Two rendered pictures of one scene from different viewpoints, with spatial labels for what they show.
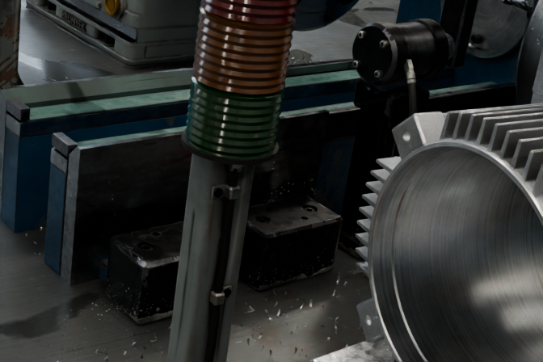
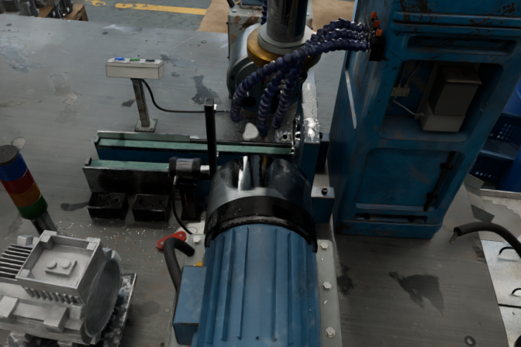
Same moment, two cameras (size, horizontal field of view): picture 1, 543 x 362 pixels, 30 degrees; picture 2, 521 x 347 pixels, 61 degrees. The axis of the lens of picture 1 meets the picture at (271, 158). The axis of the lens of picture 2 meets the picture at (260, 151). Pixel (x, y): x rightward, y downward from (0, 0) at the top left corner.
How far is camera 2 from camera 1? 1.13 m
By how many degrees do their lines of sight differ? 42
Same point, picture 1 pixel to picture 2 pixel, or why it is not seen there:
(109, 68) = (222, 96)
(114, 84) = (136, 135)
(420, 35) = (185, 167)
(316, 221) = (153, 209)
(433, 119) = (22, 239)
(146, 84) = (148, 137)
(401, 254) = not seen: hidden behind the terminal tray
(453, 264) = not seen: hidden behind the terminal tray
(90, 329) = (80, 214)
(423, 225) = not seen: hidden behind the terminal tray
